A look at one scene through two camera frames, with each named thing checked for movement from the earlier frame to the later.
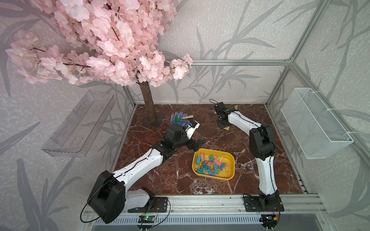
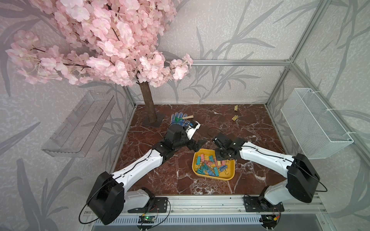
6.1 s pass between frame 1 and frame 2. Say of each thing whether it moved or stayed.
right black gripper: moved
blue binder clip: stayed
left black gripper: stayed
